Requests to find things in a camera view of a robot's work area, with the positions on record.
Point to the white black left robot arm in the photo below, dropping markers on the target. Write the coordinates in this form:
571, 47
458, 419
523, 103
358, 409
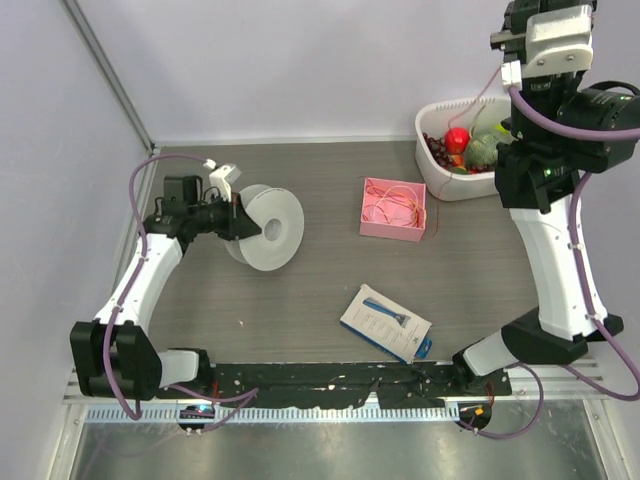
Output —
113, 350

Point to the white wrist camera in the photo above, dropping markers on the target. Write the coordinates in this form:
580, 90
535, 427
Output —
555, 42
221, 178

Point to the white slotted cable duct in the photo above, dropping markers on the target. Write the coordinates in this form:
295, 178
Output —
369, 412

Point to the red grape bunch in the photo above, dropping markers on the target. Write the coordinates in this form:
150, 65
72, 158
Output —
452, 163

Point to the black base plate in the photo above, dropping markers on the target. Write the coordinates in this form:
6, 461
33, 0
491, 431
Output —
343, 385

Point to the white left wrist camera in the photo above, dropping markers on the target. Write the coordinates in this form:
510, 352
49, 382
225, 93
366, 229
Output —
221, 178

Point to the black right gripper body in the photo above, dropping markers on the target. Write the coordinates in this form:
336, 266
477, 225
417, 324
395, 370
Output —
513, 34

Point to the white plastic basket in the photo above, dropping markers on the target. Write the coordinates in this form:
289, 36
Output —
447, 176

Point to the red apple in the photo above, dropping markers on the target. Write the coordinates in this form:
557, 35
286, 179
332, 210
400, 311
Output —
456, 140

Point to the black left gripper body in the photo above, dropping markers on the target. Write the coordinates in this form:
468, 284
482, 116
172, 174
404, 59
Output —
218, 217

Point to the yellow green pear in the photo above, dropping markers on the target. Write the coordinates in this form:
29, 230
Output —
501, 131

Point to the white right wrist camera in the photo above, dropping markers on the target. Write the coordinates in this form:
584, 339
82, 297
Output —
555, 42

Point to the pink open box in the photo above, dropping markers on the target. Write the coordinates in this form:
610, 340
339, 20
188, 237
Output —
393, 209

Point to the razor blister package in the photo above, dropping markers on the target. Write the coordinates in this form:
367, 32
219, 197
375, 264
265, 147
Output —
385, 324

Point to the green melon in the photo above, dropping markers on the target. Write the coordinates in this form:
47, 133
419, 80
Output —
481, 151

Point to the white perforated cable spool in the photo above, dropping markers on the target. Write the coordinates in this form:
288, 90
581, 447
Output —
280, 215

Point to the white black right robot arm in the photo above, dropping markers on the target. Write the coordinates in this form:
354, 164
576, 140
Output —
562, 134

